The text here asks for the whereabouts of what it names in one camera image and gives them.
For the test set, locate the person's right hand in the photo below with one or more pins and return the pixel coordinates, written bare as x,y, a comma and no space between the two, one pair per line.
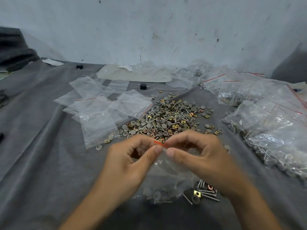
211,162

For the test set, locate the person's left hand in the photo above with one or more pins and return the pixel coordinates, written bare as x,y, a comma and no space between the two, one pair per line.
120,165

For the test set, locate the person's right thumb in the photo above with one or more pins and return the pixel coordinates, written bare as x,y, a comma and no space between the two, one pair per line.
178,158

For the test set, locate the person's left thumb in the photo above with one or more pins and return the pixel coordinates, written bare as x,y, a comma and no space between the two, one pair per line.
153,155

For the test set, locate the clear zip bag with hardware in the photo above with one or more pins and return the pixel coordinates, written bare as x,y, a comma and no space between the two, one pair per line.
168,179

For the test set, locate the person's left forearm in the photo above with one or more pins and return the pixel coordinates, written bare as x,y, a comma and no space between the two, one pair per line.
96,208

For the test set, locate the person's right forearm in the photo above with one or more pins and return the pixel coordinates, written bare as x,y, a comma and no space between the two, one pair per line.
251,208

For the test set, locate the pile of loose caps and screws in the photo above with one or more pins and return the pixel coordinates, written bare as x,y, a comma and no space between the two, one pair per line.
168,117

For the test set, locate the pile of empty clear bags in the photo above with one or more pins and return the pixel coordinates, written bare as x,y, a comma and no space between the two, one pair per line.
96,110

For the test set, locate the translucent plastic sheet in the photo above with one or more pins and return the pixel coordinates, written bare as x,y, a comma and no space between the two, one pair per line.
134,75

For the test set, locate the heap of filled hardware bags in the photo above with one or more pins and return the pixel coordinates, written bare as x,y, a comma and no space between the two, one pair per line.
268,117

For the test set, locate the grey cloth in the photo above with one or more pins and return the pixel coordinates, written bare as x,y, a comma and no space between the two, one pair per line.
48,165

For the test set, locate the white paper scrap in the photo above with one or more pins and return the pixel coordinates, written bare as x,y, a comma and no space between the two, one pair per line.
52,62

